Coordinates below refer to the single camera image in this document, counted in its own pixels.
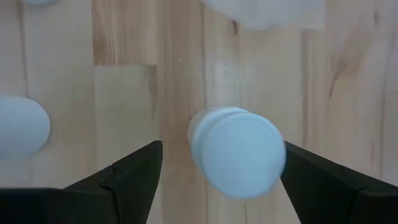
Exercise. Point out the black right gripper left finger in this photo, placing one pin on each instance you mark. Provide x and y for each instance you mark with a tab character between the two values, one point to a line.
130	189

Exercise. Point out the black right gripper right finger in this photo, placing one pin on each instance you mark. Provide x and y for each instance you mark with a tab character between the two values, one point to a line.
326	193

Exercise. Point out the clear plastic basket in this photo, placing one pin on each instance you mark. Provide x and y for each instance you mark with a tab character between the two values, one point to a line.
264	12

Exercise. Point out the white pill bottle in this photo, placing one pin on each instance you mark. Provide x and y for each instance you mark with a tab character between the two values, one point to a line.
21	127
242	155

